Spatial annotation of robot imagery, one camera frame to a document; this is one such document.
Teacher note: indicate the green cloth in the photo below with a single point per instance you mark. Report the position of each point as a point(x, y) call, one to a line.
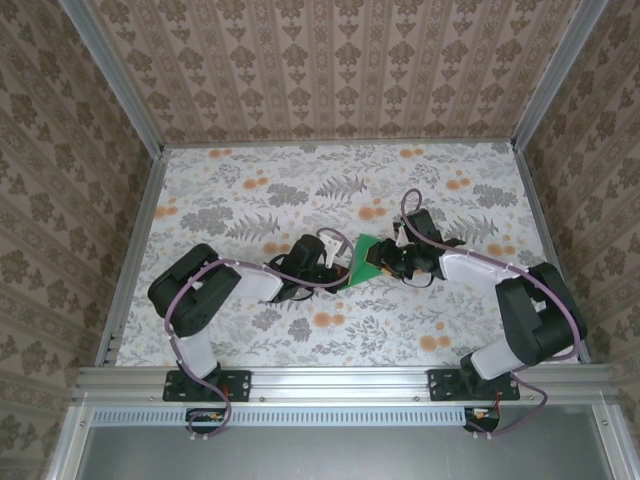
point(362, 267)

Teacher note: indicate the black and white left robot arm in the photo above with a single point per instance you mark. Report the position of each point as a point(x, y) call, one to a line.
point(190, 295)

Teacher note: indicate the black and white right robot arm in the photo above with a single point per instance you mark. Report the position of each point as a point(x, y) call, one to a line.
point(535, 310)

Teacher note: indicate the floral printed table cover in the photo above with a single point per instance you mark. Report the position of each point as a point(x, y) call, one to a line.
point(325, 330)

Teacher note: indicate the grey metal panel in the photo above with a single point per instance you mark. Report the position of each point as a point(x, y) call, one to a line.
point(340, 455)

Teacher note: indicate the long aluminium frame rail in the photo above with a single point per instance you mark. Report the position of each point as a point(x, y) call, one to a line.
point(340, 382)

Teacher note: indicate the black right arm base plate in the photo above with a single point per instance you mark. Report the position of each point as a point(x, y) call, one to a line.
point(442, 385)

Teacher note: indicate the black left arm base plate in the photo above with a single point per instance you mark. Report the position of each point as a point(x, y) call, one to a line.
point(240, 385)

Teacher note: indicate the aluminium side rail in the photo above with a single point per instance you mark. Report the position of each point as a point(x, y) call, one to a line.
point(550, 225)
point(130, 260)

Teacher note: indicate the aluminium frame post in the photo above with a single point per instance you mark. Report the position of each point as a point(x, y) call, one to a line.
point(550, 75)
point(115, 75)

